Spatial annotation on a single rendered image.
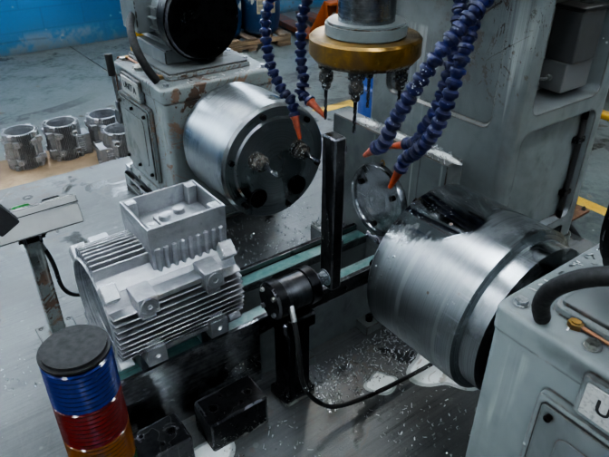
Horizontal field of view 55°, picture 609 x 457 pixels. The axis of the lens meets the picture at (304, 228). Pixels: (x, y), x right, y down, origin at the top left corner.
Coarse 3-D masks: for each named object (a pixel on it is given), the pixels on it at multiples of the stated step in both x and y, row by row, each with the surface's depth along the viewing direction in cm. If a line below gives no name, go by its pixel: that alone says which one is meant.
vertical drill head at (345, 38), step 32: (352, 0) 87; (384, 0) 86; (320, 32) 94; (352, 32) 87; (384, 32) 87; (416, 32) 94; (320, 64) 92; (352, 64) 87; (384, 64) 87; (352, 96) 92
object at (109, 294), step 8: (224, 240) 86; (72, 248) 85; (224, 248) 86; (232, 248) 86; (72, 256) 85; (224, 256) 85; (232, 256) 87; (104, 288) 77; (112, 288) 77; (104, 296) 77; (112, 296) 77; (120, 296) 77; (104, 304) 77; (88, 320) 92; (232, 320) 92; (120, 360) 83; (128, 360) 84; (120, 368) 83
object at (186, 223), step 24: (168, 192) 89; (192, 192) 90; (144, 216) 88; (168, 216) 84; (192, 216) 82; (216, 216) 85; (144, 240) 81; (168, 240) 81; (192, 240) 84; (216, 240) 86; (168, 264) 83
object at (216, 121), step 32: (224, 96) 121; (256, 96) 118; (192, 128) 122; (224, 128) 114; (256, 128) 114; (288, 128) 118; (192, 160) 124; (224, 160) 113; (256, 160) 114; (288, 160) 122; (224, 192) 117; (256, 192) 120; (288, 192) 126
